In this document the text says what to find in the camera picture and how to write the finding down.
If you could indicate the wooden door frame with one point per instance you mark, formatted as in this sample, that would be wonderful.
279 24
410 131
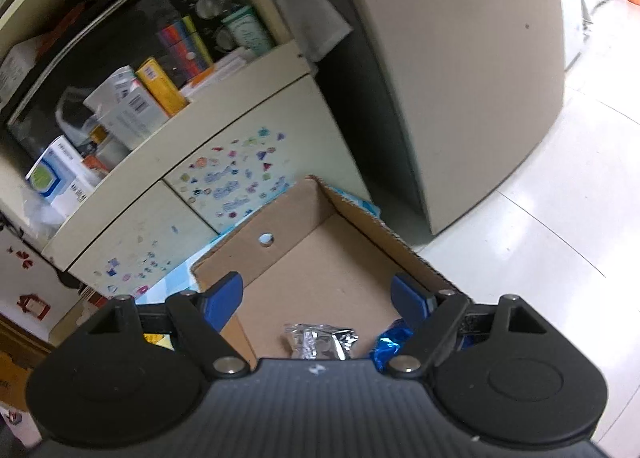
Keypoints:
20 363

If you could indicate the cabinet door house stickers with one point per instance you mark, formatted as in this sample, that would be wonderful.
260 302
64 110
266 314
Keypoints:
135 223

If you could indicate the multicoloured striped box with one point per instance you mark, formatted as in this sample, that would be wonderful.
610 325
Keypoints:
182 48

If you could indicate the brown cardboard box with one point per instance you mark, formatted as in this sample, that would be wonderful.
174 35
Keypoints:
325 263

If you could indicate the orange packet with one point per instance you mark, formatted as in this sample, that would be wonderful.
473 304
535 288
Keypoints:
95 165

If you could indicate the yellow box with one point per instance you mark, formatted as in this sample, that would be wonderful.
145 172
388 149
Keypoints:
160 88

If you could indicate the cream shelf cabinet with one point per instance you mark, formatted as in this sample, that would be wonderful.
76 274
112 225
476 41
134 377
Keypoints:
210 123

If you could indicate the clear plastic bag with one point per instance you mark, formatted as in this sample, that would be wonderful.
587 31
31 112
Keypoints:
42 215

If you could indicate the white barcode carton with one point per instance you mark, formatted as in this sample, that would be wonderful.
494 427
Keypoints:
125 108

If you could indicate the cabinet door purple script stickers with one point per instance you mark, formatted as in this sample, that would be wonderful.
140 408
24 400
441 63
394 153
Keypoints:
280 113

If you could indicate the blue foil snack packet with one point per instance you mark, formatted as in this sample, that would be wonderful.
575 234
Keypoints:
387 348

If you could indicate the pack of green-labelled bottles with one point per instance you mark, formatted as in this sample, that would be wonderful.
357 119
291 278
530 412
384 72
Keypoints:
235 13

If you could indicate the red house wall sticker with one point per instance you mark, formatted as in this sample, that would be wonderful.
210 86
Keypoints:
32 305

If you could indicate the white bottle gold cap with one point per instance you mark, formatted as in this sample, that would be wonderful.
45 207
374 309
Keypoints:
112 153

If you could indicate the blue white checked tablecloth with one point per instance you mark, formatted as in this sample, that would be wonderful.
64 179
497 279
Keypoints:
177 278

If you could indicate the white background cabinet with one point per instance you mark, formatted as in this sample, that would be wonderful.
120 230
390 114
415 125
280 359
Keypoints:
575 13

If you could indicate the white orange flat box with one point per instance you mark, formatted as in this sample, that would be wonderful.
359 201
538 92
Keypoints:
215 73

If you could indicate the black flat panel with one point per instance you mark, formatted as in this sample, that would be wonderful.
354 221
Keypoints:
100 48

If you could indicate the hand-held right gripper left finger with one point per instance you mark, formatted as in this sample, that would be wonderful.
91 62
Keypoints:
222 298

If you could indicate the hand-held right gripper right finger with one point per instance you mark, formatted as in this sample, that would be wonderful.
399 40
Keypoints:
410 300

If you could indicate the white hanging cloth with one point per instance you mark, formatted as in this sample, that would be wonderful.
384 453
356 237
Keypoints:
310 13

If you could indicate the beige refrigerator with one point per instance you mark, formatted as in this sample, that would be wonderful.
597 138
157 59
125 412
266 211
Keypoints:
450 88

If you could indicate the dark red box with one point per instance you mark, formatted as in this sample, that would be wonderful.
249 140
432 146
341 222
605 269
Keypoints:
75 320

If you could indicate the white blue carton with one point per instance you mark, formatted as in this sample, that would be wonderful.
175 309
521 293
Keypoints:
55 178

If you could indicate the white cardboard box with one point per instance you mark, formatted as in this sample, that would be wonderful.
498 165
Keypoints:
20 70

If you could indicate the silver foil snack packet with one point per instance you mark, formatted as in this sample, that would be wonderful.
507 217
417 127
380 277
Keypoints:
320 340

